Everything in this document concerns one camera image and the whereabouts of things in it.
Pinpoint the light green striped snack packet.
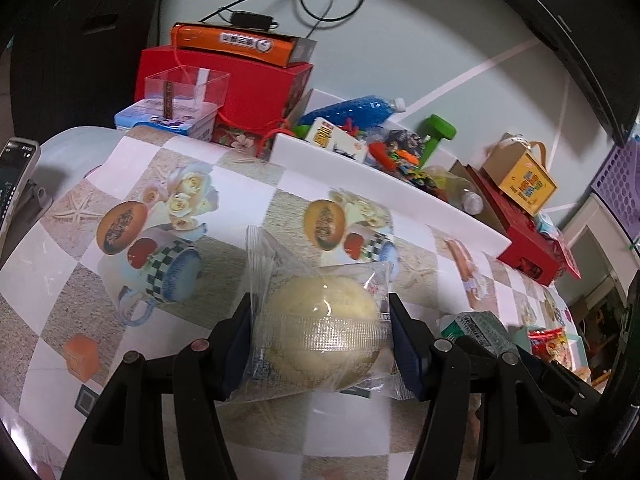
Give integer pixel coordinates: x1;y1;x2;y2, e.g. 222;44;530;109
437;311;518;356

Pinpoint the red candy-shaped snack packet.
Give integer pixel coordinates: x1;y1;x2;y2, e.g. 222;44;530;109
527;327;573;370

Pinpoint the round bun clear wrapper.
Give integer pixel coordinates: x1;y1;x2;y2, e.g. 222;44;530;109
230;226;411;402

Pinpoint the teal white tray box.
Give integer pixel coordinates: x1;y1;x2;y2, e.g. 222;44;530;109
509;324;589;374

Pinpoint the large red gift box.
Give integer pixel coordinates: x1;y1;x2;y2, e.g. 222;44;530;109
464;165;564;285

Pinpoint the patterned red box lid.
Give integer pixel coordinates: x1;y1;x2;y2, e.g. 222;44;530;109
546;231;582;281

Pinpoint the white shelf unit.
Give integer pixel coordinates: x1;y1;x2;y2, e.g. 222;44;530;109
556;193;639;310

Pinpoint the light blue tissue pack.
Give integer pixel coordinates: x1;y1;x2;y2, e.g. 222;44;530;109
534;211;562;240

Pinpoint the colourful toy bag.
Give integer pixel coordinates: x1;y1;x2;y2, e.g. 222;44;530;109
364;128;436;196

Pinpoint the white long tray box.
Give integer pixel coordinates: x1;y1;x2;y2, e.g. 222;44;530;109
269;88;512;261

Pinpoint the green dumbbell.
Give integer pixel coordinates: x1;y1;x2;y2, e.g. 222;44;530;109
418;114;457;166

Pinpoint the purple perforated basket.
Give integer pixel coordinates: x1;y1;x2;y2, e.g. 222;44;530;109
591;138;639;237

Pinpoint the blue white tissue box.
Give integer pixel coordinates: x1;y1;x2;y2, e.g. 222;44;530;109
114;99;218;142

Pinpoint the playing card box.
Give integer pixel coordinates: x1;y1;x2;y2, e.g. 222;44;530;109
305;117;368;162

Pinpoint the blue beads bottle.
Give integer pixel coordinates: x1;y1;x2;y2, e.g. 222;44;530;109
297;96;406;130

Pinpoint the red box left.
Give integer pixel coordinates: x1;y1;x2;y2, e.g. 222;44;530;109
133;44;315;137

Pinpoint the clear plastic box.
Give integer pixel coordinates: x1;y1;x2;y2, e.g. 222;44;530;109
144;65;231;117

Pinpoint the smartphone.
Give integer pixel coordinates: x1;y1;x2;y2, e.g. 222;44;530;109
0;138;41;245

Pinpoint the orange box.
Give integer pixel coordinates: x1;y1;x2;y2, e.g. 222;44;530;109
170;23;317;68

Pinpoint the black power adapter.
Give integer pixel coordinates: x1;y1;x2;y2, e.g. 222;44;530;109
230;11;279;32

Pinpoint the black cabinet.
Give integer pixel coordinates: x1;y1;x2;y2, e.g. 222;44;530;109
1;0;158;142

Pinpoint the yellow gift box with handle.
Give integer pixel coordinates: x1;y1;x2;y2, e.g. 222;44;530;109
482;133;558;217

